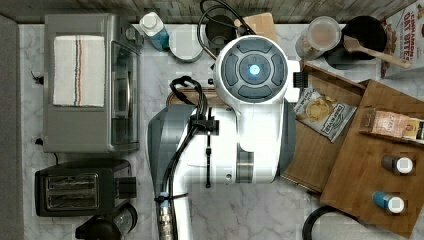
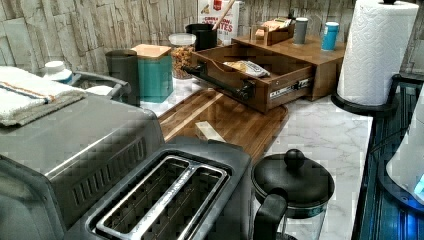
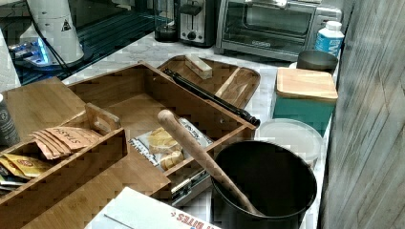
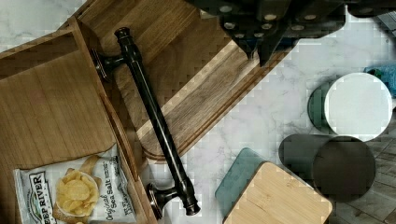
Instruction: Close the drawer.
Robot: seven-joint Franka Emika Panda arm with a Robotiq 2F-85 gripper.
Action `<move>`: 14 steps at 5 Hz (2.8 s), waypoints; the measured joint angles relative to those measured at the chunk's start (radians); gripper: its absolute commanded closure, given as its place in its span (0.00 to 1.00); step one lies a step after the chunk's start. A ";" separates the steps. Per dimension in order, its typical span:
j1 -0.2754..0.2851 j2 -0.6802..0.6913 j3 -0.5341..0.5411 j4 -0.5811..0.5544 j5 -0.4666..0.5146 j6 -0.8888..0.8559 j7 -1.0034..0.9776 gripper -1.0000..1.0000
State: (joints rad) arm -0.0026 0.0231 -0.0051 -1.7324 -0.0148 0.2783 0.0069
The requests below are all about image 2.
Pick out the wooden drawer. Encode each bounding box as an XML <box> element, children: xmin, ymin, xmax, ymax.
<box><xmin>182</xmin><ymin>44</ymin><xmax>315</xmax><ymax>113</ymax></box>

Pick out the wooden drawer cabinet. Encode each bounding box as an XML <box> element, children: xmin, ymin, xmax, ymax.
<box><xmin>232</xmin><ymin>36</ymin><xmax>345</xmax><ymax>101</ymax></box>

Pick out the wooden cutting board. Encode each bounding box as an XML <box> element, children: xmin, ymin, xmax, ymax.
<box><xmin>159</xmin><ymin>89</ymin><xmax>288</xmax><ymax>162</ymax></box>

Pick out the white potato chips bag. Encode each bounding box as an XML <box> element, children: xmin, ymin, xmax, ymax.
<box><xmin>224</xmin><ymin>60</ymin><xmax>270</xmax><ymax>77</ymax></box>

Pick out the teal canister with wooden lid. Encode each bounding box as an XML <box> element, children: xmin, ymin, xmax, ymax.
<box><xmin>133</xmin><ymin>44</ymin><xmax>173</xmax><ymax>103</ymax></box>

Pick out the glass jar of nuts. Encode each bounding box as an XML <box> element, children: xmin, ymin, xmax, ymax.
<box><xmin>168</xmin><ymin>33</ymin><xmax>196</xmax><ymax>79</ymax></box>

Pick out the black utensil holder cup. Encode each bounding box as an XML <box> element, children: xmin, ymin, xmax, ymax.
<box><xmin>185</xmin><ymin>23</ymin><xmax>217</xmax><ymax>51</ymax></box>

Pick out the grey dish rack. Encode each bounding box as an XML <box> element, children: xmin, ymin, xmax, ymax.
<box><xmin>69</xmin><ymin>71</ymin><xmax>131</xmax><ymax>101</ymax></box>

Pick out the dark grey cylindrical canister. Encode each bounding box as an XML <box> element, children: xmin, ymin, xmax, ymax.
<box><xmin>105</xmin><ymin>49</ymin><xmax>140</xmax><ymax>107</ymax></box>

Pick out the black-lidded glass french press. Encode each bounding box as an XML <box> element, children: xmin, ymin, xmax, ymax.
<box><xmin>252</xmin><ymin>149</ymin><xmax>335</xmax><ymax>240</ymax></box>

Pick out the white and red cereal box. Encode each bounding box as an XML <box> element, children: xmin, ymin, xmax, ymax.
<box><xmin>197</xmin><ymin>0</ymin><xmax>241</xmax><ymax>47</ymax></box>

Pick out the small wooden tea box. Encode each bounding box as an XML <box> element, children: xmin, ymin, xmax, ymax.
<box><xmin>254</xmin><ymin>18</ymin><xmax>295</xmax><ymax>46</ymax></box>

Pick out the wooden spoon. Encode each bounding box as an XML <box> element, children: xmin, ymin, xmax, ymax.
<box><xmin>212</xmin><ymin>0</ymin><xmax>236</xmax><ymax>30</ymax></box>

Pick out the grey shaker can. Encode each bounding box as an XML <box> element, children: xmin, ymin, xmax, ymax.
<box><xmin>293</xmin><ymin>17</ymin><xmax>308</xmax><ymax>45</ymax></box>

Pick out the blue shaker can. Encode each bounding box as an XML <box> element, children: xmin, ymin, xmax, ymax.
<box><xmin>321</xmin><ymin>22</ymin><xmax>339</xmax><ymax>51</ymax></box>

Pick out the white bottle with cap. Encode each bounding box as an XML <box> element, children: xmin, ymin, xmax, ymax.
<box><xmin>44</xmin><ymin>61</ymin><xmax>72</xmax><ymax>84</ymax></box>

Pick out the black paper towel holder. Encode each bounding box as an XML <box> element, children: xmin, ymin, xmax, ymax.
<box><xmin>331</xmin><ymin>74</ymin><xmax>401</xmax><ymax>118</ymax></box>

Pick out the white paper towel roll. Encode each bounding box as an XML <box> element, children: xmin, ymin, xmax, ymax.
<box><xmin>337</xmin><ymin>0</ymin><xmax>419</xmax><ymax>105</ymax></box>

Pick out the white striped dish towel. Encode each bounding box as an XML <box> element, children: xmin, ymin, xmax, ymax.
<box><xmin>0</xmin><ymin>66</ymin><xmax>87</xmax><ymax>126</ymax></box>

